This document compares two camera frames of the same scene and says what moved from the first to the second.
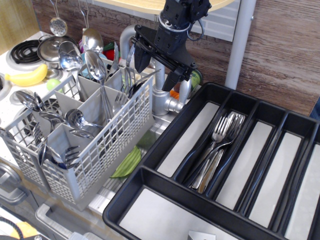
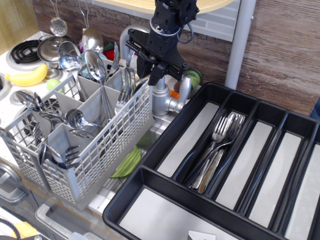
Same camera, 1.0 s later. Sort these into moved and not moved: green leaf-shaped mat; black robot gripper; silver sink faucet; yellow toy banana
Moved: black robot gripper
Not moved: green leaf-shaped mat; silver sink faucet; yellow toy banana
